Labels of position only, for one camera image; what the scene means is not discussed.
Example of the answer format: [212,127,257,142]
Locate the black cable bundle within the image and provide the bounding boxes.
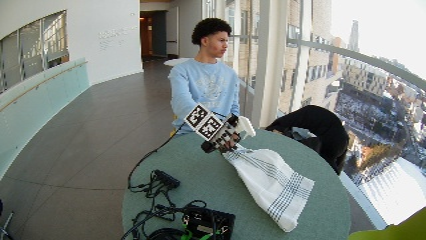
[120,199,208,240]

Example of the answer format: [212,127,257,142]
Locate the grey window railing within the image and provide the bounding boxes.
[285,38,426,91]

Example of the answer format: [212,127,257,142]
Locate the white round table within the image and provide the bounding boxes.
[163,57,193,67]

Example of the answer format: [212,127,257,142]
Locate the white cube of black markers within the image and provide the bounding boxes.
[183,103,227,141]

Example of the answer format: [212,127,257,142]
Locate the dark metal stand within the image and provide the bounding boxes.
[0,199,16,240]

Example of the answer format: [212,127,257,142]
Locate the black electronics box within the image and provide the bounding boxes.
[181,205,237,240]

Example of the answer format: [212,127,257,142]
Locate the black cable hub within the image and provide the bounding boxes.
[151,169,183,190]

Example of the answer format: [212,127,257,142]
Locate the long black cable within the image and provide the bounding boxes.
[127,123,184,193]

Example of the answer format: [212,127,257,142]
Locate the yellow-green object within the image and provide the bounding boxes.
[348,206,426,240]

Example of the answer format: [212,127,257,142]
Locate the green cable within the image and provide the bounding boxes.
[180,214,224,240]

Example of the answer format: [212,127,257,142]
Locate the wooden handrail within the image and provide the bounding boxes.
[0,60,89,113]

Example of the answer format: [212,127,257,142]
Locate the white striped kitchen towel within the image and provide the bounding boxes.
[221,115,317,233]

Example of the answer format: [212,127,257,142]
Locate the yellow chair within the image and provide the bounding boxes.
[168,114,179,138]

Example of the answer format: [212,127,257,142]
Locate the the person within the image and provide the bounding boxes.
[168,17,244,138]

